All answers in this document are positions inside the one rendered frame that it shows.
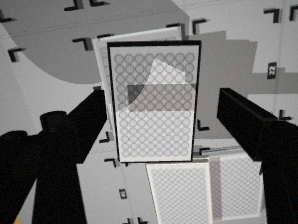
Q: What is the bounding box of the grey deck plate with bays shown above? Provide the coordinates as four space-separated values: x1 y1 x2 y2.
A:
0 0 286 224

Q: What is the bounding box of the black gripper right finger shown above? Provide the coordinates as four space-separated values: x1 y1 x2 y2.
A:
217 88 298 224

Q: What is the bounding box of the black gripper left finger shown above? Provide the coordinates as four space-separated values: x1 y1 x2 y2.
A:
0 90 107 224

